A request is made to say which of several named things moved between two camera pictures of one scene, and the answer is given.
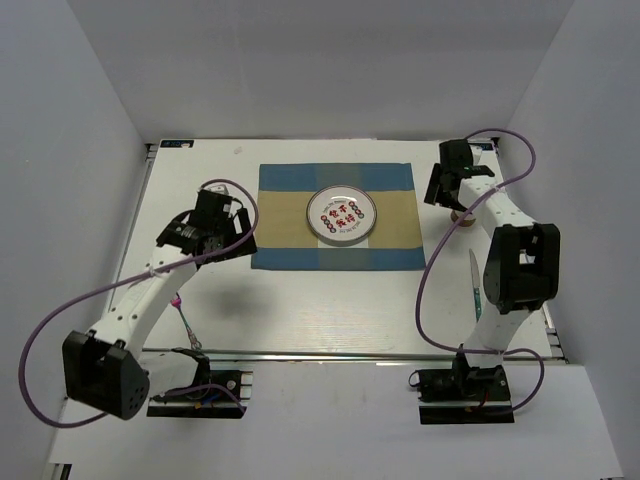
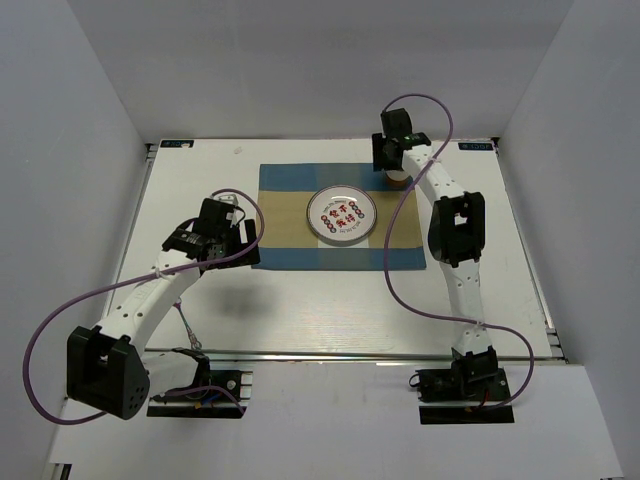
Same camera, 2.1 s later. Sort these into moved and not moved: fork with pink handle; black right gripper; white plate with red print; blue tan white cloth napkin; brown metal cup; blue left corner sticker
Moved: black right gripper; brown metal cup
Not moved: blue left corner sticker; fork with pink handle; white plate with red print; blue tan white cloth napkin
